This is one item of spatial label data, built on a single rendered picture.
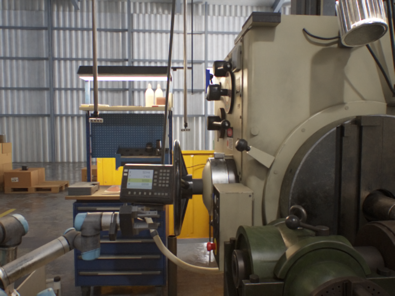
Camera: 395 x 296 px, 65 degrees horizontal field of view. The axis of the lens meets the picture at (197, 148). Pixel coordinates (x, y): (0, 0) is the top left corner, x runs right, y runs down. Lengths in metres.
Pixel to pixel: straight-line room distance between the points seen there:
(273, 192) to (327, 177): 0.17
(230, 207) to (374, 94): 0.62
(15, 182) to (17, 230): 6.70
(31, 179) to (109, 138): 5.24
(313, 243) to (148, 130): 2.63
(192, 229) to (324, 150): 3.13
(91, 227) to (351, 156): 0.99
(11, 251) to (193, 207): 2.52
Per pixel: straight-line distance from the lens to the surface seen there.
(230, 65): 1.16
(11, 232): 1.73
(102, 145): 3.24
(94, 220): 1.37
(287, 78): 1.08
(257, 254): 0.68
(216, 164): 1.19
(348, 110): 1.14
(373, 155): 1.08
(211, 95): 1.29
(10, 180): 8.47
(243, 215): 0.97
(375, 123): 1.05
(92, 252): 1.42
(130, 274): 2.93
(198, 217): 3.97
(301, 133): 1.06
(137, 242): 2.81
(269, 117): 1.05
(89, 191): 2.82
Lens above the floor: 1.52
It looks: 4 degrees down
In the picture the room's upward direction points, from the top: straight up
